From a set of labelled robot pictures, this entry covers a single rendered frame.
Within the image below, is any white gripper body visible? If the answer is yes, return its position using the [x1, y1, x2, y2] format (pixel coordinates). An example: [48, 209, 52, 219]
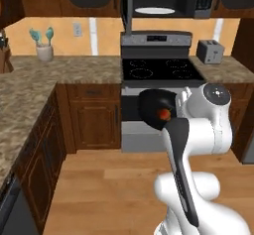
[176, 86, 194, 118]

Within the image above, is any white microwave plate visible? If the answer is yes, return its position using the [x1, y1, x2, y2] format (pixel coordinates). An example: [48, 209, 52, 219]
[133, 6, 177, 16]

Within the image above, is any brown lower cupboard door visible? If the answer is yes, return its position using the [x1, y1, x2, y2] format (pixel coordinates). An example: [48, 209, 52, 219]
[68, 100, 122, 150]

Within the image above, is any grey microwave door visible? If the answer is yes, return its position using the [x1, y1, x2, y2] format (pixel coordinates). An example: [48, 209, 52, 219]
[122, 0, 134, 35]

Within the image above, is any steel stove with black hob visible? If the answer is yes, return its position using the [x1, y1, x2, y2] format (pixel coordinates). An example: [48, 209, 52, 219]
[120, 30, 206, 154]

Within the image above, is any grey toaster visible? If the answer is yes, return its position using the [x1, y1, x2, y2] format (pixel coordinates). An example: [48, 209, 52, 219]
[195, 39, 226, 65]

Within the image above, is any brown lower cupboard beside stove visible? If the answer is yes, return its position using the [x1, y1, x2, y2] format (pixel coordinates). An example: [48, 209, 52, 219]
[226, 82, 254, 163]

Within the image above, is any brown tall cupboard panel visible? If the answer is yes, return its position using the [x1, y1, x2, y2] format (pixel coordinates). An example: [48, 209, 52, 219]
[230, 17, 254, 75]

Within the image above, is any grey appliance corner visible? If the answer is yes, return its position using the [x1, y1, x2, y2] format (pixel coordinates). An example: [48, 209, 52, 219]
[240, 139, 254, 166]

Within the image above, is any brown drawer front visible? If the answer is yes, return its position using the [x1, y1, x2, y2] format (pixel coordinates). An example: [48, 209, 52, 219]
[66, 83, 122, 101]

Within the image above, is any white utensil pot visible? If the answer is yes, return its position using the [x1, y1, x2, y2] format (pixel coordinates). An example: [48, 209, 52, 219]
[35, 44, 55, 62]

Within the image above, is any teal spatula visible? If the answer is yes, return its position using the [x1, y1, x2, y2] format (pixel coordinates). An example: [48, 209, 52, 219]
[44, 26, 56, 48]
[28, 27, 44, 48]

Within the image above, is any brown lower cupboard run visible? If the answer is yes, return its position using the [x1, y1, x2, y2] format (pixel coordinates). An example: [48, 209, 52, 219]
[12, 83, 68, 235]

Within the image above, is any brown knife block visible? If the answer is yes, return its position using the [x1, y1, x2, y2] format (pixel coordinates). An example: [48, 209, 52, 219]
[0, 29, 15, 74]

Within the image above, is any dark grey dishwasher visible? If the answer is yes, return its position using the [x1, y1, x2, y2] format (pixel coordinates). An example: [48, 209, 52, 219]
[0, 175, 40, 235]

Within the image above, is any dark cupboard door handle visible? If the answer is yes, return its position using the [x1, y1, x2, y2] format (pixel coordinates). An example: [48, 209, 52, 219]
[114, 104, 120, 127]

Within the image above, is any dark drawer handle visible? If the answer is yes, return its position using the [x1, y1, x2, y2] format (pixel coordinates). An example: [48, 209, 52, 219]
[85, 89, 104, 96]

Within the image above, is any white wall outlet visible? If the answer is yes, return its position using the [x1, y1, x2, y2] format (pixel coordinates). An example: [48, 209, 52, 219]
[72, 21, 83, 38]

